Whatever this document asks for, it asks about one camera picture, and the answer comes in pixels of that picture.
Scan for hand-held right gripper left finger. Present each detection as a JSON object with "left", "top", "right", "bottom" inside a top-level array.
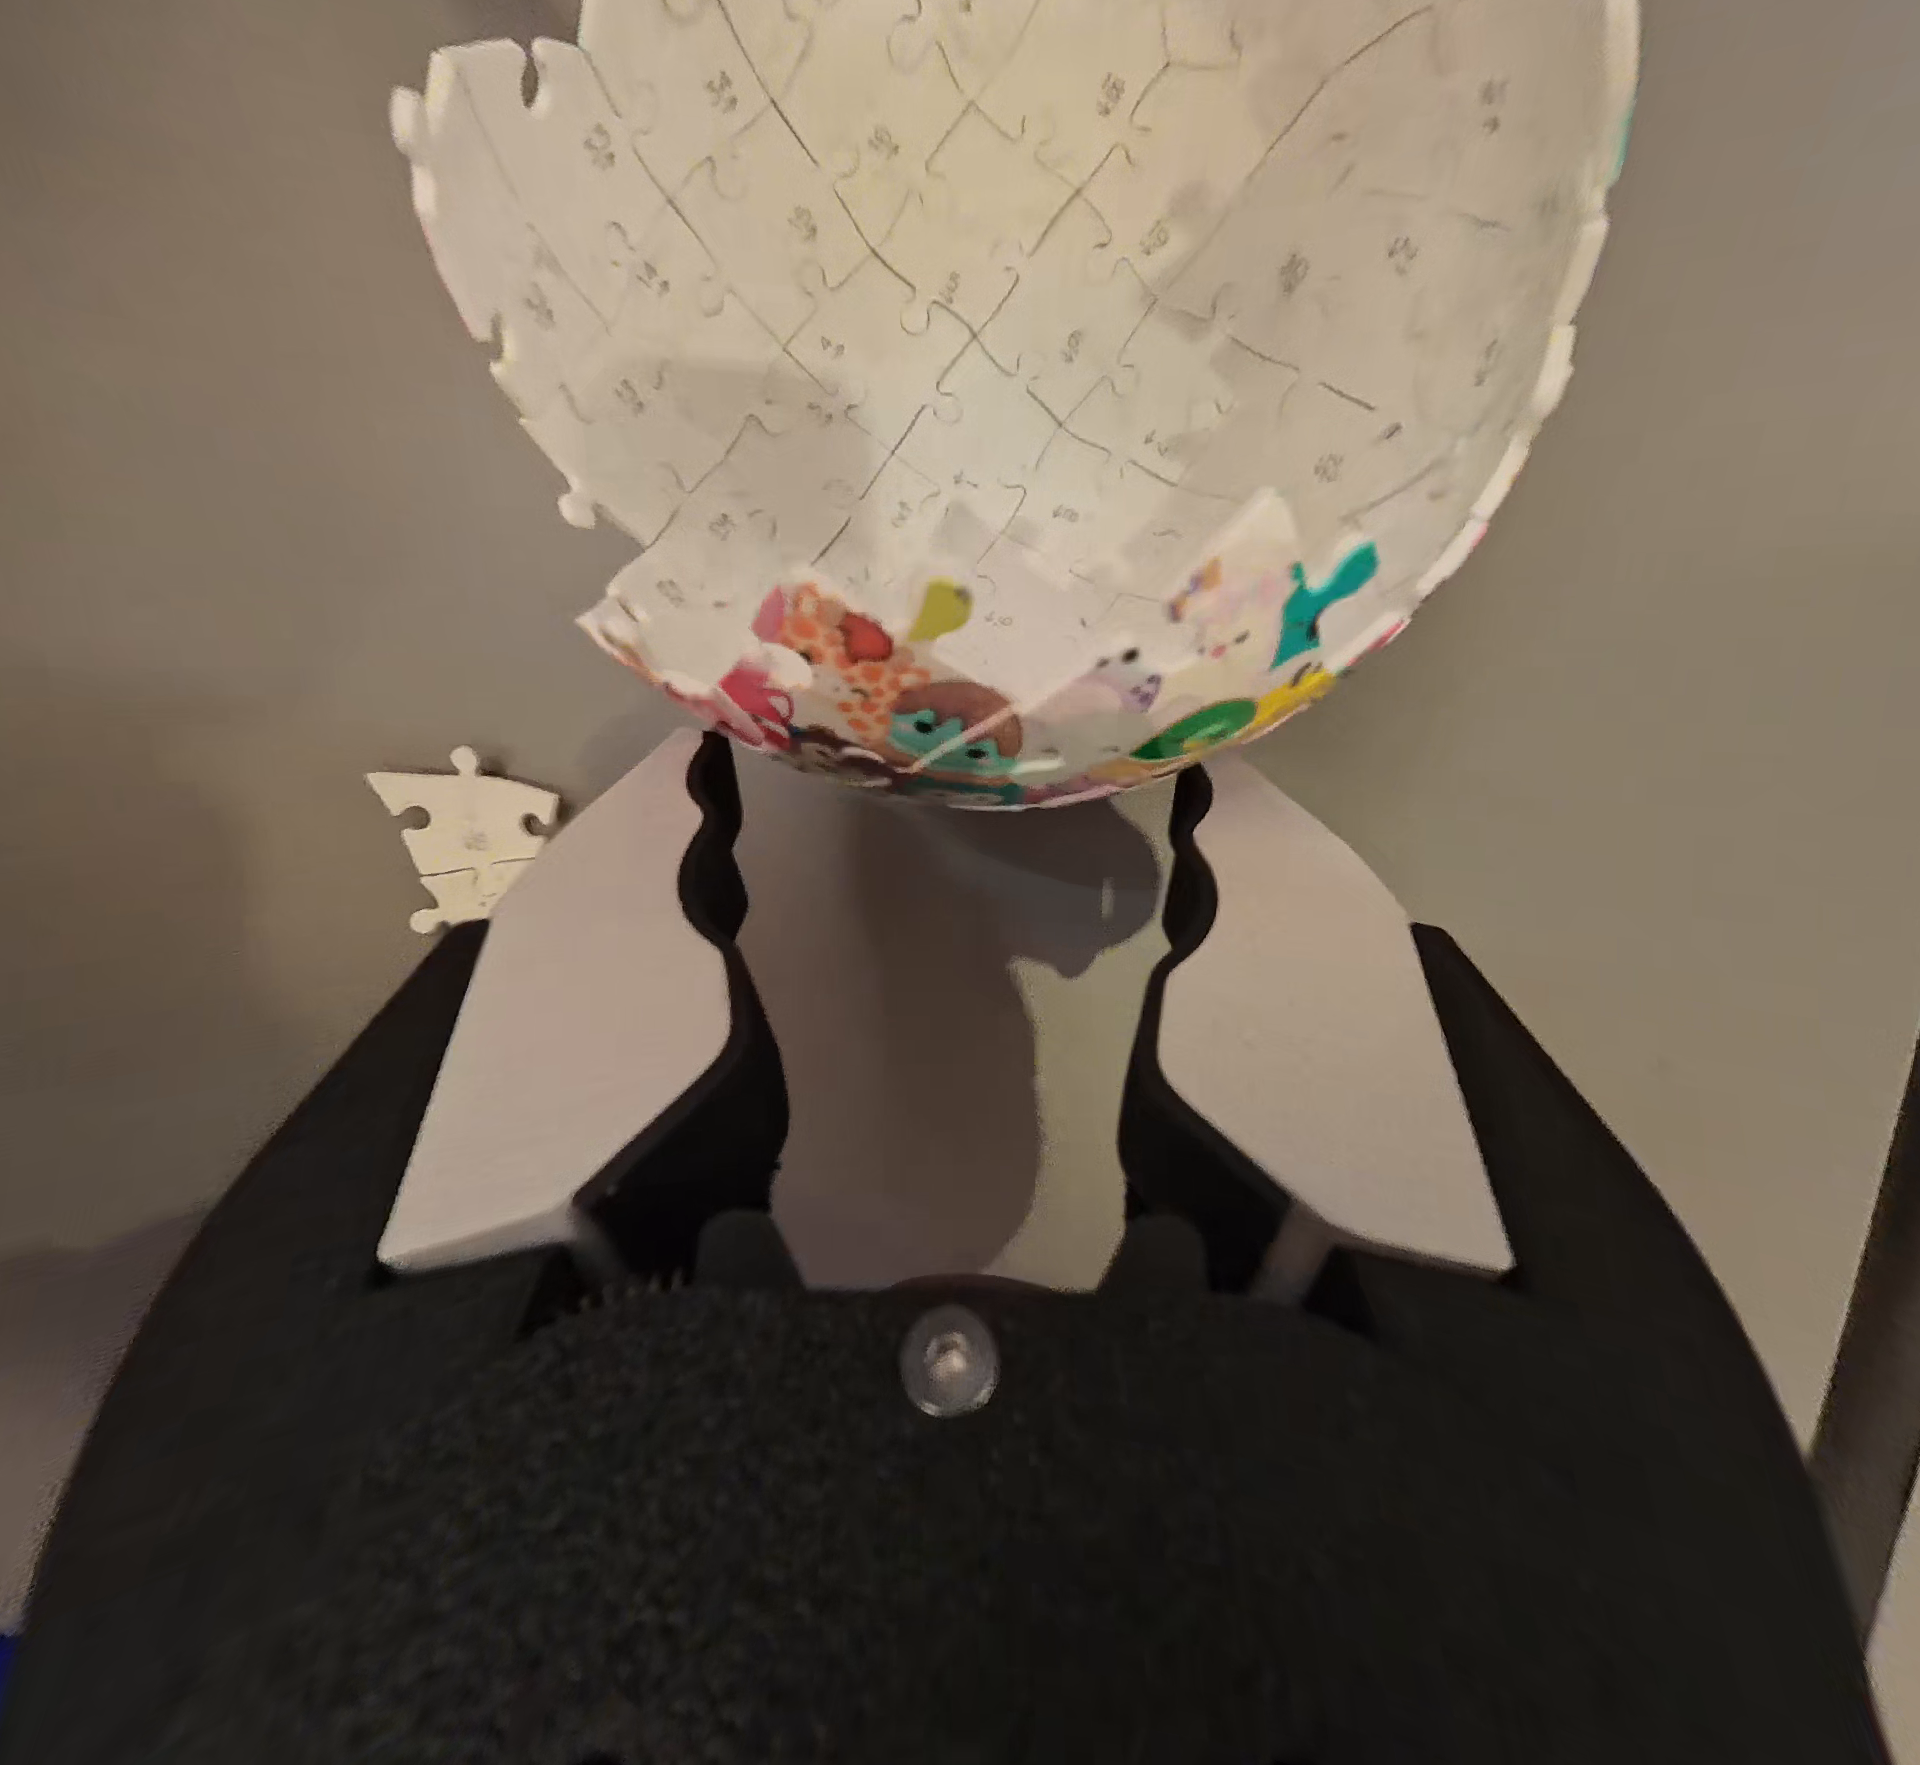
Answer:
[{"left": 374, "top": 728, "right": 791, "bottom": 1282}]

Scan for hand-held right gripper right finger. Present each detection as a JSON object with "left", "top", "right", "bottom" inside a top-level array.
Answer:
[{"left": 1116, "top": 761, "right": 1513, "bottom": 1301}]

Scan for joined white puzzle pieces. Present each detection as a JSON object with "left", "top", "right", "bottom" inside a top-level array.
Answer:
[{"left": 366, "top": 744, "right": 562, "bottom": 935}]

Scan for colourful puzzle ball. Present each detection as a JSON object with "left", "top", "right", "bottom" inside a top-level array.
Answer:
[{"left": 390, "top": 0, "right": 1644, "bottom": 821}]

